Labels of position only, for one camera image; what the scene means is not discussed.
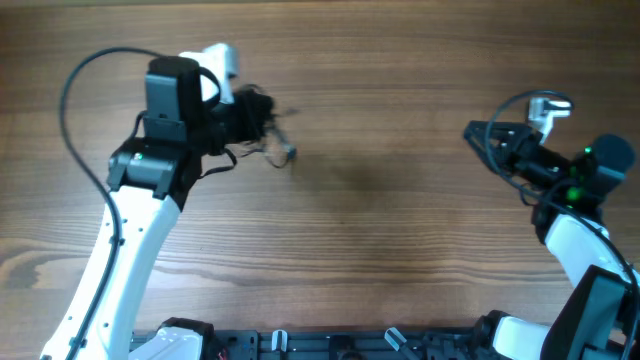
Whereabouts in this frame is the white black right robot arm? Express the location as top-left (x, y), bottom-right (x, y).
top-left (463, 121), bottom-right (639, 359)

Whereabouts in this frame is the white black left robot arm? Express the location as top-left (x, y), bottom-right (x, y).
top-left (41, 44), bottom-right (274, 359)

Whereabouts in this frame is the black USB cable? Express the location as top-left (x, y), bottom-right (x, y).
top-left (234, 83), bottom-right (301, 170)

